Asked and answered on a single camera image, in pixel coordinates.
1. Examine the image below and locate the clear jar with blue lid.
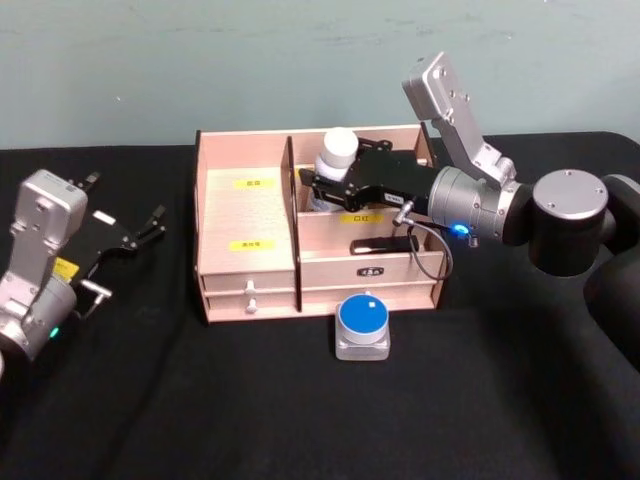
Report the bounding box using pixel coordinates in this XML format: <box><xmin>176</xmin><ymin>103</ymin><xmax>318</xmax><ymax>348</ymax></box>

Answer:
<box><xmin>329</xmin><ymin>293</ymin><xmax>393</xmax><ymax>363</ymax></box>

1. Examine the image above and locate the wide wooden drawer, black label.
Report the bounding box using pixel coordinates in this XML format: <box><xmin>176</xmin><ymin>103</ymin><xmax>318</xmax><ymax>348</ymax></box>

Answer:
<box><xmin>301</xmin><ymin>251</ymin><xmax>447</xmax><ymax>290</ymax></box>

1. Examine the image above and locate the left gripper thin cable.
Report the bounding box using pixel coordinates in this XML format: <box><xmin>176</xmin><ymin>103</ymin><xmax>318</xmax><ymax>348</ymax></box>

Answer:
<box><xmin>73</xmin><ymin>278</ymin><xmax>114</xmax><ymax>321</ymax></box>

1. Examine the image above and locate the wide plain wooden drawer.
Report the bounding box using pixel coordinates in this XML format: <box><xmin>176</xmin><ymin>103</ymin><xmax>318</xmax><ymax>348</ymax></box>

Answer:
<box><xmin>301</xmin><ymin>282</ymin><xmax>437</xmax><ymax>313</ymax></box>

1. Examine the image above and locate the flat black case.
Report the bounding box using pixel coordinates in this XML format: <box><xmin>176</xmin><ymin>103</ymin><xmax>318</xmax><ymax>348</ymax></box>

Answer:
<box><xmin>349</xmin><ymin>237</ymin><xmax>421</xmax><ymax>257</ymax></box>

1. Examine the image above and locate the right gripper thin cable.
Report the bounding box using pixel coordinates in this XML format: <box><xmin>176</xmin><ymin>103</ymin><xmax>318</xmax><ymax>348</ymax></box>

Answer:
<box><xmin>391</xmin><ymin>198</ymin><xmax>480</xmax><ymax>282</ymax></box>

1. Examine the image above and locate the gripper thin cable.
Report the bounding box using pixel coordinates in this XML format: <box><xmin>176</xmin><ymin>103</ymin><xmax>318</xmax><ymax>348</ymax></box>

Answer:
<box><xmin>73</xmin><ymin>278</ymin><xmax>114</xmax><ymax>321</ymax></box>
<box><xmin>391</xmin><ymin>198</ymin><xmax>480</xmax><ymax>282</ymax></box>

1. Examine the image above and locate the pale wooden desk organizer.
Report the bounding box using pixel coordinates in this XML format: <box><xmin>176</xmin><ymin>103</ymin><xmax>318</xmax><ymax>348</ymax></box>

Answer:
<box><xmin>193</xmin><ymin>124</ymin><xmax>448</xmax><ymax>327</ymax></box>

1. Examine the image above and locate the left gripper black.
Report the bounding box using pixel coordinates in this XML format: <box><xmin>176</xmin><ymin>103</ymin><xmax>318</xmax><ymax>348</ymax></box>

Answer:
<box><xmin>53</xmin><ymin>171</ymin><xmax>169</xmax><ymax>290</ymax></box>

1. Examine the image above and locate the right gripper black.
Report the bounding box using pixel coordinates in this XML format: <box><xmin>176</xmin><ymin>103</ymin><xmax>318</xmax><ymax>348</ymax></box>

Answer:
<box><xmin>298</xmin><ymin>133</ymin><xmax>442</xmax><ymax>215</ymax></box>

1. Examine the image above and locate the black table cloth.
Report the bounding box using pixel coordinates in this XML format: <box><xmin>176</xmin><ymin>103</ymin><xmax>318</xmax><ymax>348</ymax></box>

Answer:
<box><xmin>0</xmin><ymin>130</ymin><xmax>640</xmax><ymax>480</ymax></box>

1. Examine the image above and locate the narrow wooden drawer, white knob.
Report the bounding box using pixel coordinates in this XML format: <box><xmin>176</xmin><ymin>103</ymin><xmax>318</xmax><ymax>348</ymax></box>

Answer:
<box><xmin>201</xmin><ymin>271</ymin><xmax>297</xmax><ymax>295</ymax></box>
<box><xmin>203</xmin><ymin>291</ymin><xmax>301</xmax><ymax>320</ymax></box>

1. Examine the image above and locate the white plastic bottle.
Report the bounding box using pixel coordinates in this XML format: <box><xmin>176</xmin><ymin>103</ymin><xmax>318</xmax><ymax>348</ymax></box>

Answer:
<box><xmin>308</xmin><ymin>127</ymin><xmax>359</xmax><ymax>212</ymax></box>

